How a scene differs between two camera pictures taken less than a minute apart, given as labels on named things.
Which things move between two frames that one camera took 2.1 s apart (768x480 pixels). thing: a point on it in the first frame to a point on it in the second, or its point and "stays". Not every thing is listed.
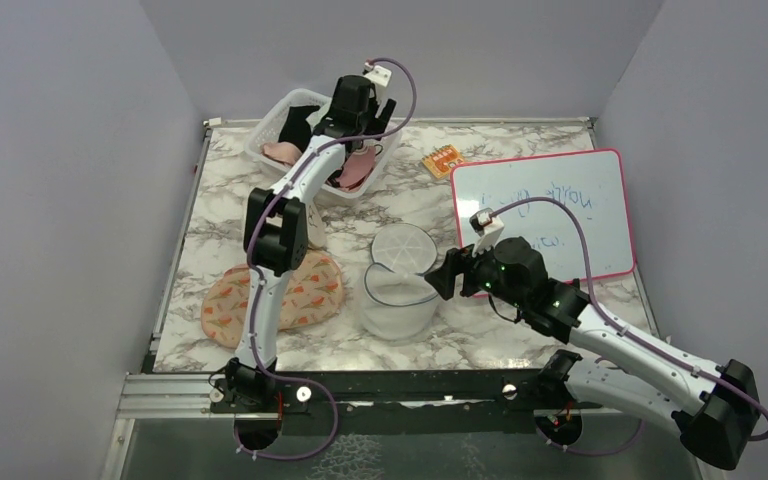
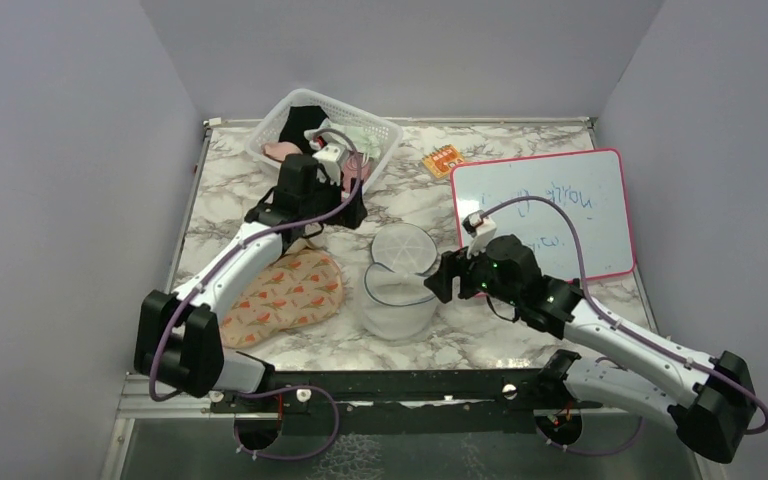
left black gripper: x=374 y=122 to x=351 y=215
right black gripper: x=465 y=262 stays
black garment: x=296 y=129 stays
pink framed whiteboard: x=591 y=184 stays
